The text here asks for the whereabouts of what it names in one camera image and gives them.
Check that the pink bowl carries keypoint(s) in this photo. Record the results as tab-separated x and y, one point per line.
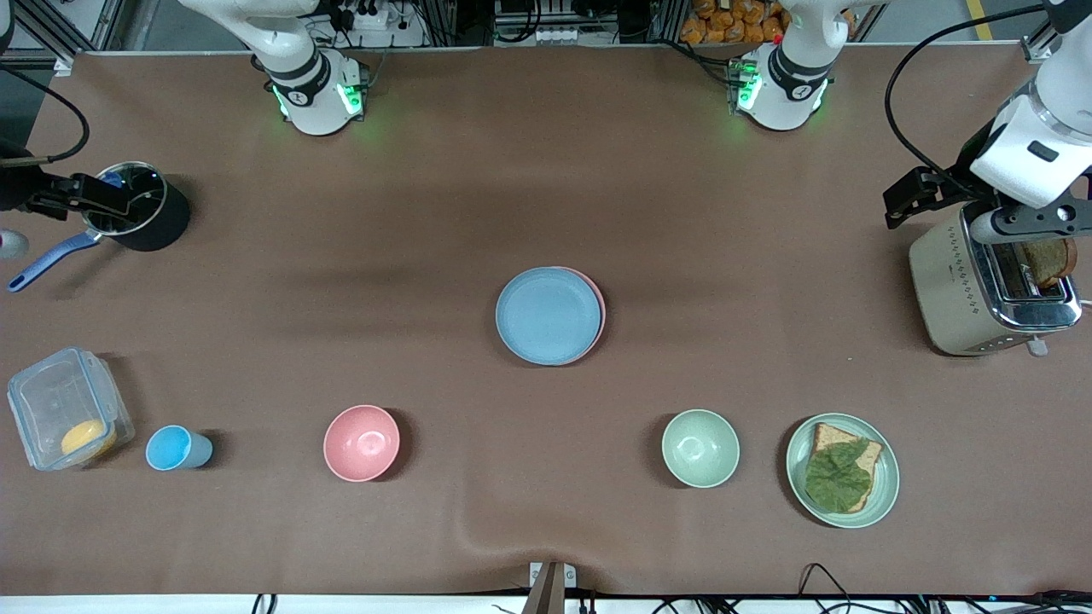
362	443

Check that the green plate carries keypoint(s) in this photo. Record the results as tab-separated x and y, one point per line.
887	477

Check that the yellow round food piece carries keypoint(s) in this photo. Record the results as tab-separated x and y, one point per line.
84	437

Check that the brown bread slice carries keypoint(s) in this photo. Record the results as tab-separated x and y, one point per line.
824	438

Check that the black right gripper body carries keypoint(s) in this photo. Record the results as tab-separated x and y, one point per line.
17	189

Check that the brown table cloth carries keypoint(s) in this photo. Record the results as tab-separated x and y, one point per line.
546	170

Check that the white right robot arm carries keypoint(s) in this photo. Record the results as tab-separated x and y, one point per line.
311	102

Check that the aluminium frame profile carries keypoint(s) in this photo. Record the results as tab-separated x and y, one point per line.
111	21
1036	49

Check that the dark toast slice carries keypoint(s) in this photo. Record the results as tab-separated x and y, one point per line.
1048	260

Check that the blue cup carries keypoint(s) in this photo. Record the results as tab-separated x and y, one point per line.
175	448

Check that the white power strip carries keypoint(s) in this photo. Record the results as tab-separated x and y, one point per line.
367	15
559	37

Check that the green bowl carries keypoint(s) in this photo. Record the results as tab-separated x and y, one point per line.
700	448

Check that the pile of orange snack bags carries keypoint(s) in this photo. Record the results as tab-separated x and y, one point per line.
734	21

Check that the green lettuce leaf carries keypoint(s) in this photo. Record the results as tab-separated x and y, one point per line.
840	482

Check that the beige and chrome toaster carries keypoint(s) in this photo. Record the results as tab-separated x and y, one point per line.
947	290

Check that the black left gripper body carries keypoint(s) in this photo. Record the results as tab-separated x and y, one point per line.
970	167

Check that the blue plate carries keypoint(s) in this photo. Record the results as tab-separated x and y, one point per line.
546	317

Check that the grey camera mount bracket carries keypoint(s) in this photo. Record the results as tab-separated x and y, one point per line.
550	593

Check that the pink plate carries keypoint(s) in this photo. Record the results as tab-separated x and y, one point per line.
602	311

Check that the clear plastic container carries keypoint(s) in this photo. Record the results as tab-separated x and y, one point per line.
51	396

